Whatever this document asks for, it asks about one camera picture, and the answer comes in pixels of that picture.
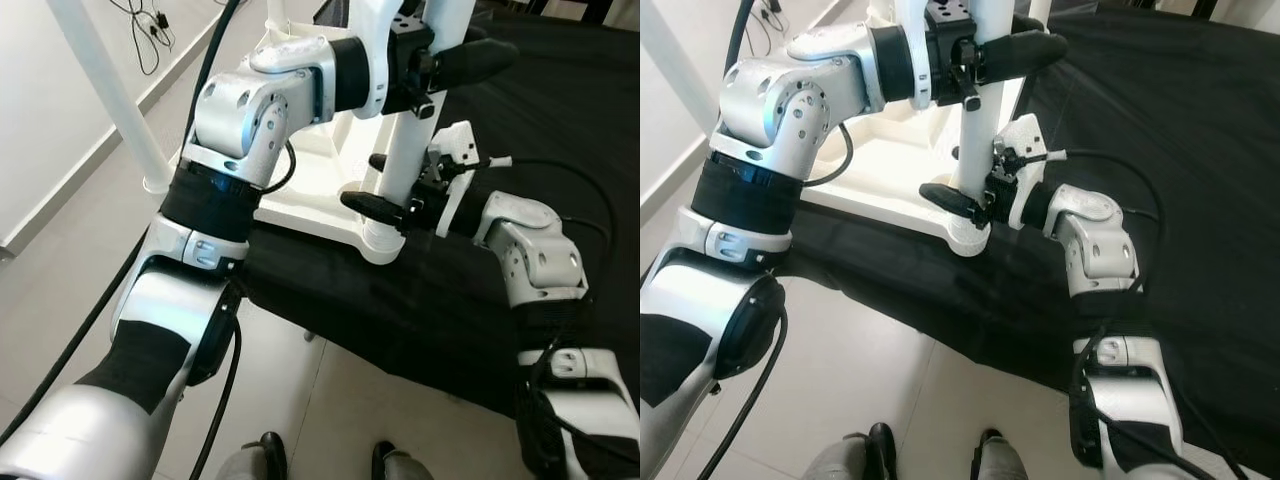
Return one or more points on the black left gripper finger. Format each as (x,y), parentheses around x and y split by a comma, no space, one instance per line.
(1020,55)
(473,35)
(470,65)
(1028,23)

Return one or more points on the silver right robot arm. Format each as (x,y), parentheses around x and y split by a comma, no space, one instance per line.
(1095,240)
(530,250)

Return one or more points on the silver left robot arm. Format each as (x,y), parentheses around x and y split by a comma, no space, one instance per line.
(790,100)
(250,110)

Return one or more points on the white plastic children table top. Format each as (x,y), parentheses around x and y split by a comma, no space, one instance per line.
(310,180)
(880,170)

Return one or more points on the black tablecloth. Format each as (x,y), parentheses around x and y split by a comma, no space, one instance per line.
(560,100)
(1180,150)

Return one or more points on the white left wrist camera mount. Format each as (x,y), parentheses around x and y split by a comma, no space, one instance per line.
(372,50)
(915,45)

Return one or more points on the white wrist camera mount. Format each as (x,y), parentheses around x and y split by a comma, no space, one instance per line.
(372,50)
(1020,143)
(915,45)
(455,148)

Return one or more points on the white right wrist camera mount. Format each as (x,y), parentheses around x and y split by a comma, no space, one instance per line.
(455,148)
(1020,143)

